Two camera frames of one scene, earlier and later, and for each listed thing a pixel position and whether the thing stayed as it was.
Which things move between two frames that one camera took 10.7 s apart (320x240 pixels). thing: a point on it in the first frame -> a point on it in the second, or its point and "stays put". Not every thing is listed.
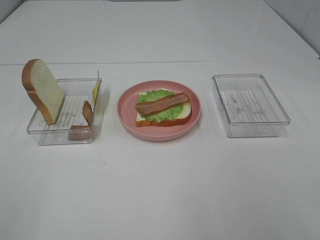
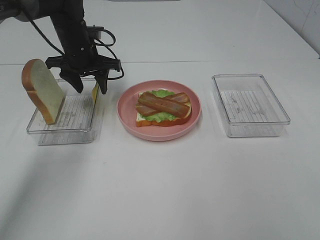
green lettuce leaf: x=164 y=115 stays put
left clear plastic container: x=81 y=115 stays put
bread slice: x=184 y=116 stays put
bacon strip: x=83 y=132 -> x=161 y=104
